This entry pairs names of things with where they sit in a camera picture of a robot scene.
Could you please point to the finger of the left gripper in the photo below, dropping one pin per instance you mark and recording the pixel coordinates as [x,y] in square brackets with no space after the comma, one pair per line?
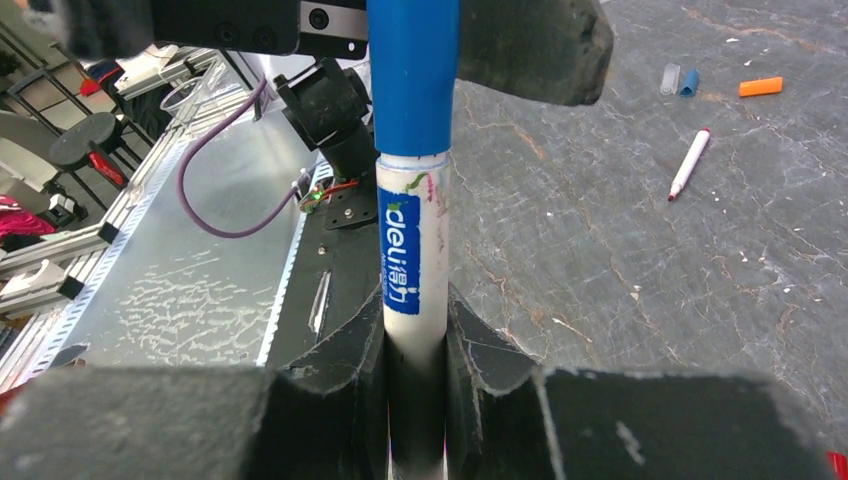
[555,52]

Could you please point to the white pen blue ends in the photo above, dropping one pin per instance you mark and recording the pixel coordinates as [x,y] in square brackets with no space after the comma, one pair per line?
[414,217]

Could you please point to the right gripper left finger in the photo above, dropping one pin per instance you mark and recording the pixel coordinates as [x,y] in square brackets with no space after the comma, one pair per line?
[322,416]

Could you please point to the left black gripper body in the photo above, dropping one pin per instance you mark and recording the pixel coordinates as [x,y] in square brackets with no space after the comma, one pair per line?
[122,29]

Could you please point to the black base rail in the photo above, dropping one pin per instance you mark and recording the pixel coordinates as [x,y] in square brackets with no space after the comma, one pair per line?
[330,271]

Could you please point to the red pen cap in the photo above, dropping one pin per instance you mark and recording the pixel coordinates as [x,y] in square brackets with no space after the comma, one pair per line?
[839,465]

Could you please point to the aluminium frame rail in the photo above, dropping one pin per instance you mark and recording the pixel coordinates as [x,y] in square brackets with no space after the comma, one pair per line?
[48,340]

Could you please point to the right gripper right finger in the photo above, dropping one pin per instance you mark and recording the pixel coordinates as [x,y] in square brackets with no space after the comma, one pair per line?
[510,417]

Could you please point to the orange pen cap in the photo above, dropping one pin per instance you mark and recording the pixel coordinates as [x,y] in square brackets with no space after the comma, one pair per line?
[760,87]

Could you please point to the light blue pen cap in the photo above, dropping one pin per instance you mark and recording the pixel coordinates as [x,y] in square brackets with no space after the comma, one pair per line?
[690,84]

